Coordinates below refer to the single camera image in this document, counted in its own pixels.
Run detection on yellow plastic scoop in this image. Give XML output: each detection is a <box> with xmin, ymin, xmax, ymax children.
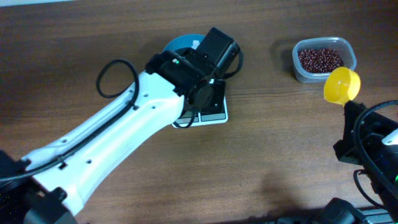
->
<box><xmin>323</xmin><ymin>67</ymin><xmax>361</xmax><ymax>106</ymax></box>

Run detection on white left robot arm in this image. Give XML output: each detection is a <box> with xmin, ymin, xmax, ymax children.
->
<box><xmin>1</xmin><ymin>28</ymin><xmax>244</xmax><ymax>223</ymax></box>

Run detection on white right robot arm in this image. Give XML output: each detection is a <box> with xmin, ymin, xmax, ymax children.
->
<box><xmin>333</xmin><ymin>100</ymin><xmax>397</xmax><ymax>223</ymax></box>

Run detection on white digital kitchen scale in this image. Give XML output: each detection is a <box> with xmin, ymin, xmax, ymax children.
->
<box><xmin>172</xmin><ymin>79</ymin><xmax>228</xmax><ymax>128</ymax></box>

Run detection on blue-grey plastic bowl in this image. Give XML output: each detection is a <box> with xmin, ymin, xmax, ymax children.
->
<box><xmin>164</xmin><ymin>34</ymin><xmax>205</xmax><ymax>51</ymax></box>

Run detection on red adzuki beans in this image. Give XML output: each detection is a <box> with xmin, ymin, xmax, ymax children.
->
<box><xmin>298</xmin><ymin>48</ymin><xmax>344</xmax><ymax>73</ymax></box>

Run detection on black base equipment at edge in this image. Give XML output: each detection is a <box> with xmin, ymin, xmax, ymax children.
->
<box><xmin>275</xmin><ymin>198</ymin><xmax>397</xmax><ymax>224</ymax></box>

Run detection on clear plastic food container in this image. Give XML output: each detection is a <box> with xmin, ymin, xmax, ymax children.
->
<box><xmin>292</xmin><ymin>37</ymin><xmax>357</xmax><ymax>83</ymax></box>

